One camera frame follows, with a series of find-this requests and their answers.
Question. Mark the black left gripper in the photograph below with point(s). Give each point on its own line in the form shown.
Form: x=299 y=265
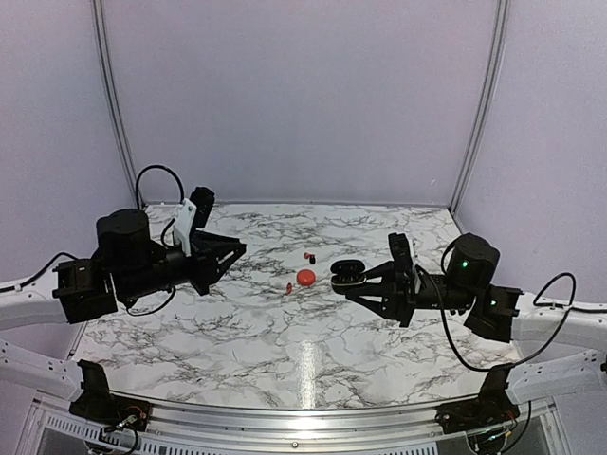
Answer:
x=208 y=250

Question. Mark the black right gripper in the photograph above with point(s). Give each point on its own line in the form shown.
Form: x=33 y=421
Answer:
x=396 y=305

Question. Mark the black earbud charging case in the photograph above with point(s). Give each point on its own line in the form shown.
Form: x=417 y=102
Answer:
x=347 y=274

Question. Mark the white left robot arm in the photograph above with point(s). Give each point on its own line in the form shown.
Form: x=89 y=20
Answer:
x=127 y=266

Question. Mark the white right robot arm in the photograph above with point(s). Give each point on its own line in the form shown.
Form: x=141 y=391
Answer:
x=571 y=359

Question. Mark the red round charging case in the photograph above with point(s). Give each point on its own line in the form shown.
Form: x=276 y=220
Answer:
x=306 y=277

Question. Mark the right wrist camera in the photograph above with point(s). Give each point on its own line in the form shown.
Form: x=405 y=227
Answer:
x=403 y=260

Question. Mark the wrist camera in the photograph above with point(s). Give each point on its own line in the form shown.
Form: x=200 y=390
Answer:
x=403 y=260
x=192 y=214

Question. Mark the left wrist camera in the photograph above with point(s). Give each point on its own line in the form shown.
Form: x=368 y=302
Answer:
x=192 y=214

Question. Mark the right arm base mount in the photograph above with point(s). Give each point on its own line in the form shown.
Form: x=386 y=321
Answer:
x=491 y=406

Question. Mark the front aluminium rail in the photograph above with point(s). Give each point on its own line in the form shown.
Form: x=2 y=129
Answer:
x=182 y=428

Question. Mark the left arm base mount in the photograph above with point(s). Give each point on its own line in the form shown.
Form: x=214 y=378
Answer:
x=98 y=404

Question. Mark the right aluminium frame post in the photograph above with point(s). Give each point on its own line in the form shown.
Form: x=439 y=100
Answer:
x=489 y=84

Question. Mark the aluminium frame post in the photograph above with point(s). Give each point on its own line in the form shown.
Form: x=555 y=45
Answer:
x=111 y=94
x=489 y=84

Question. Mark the left aluminium frame post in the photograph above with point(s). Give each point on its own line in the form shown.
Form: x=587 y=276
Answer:
x=111 y=94

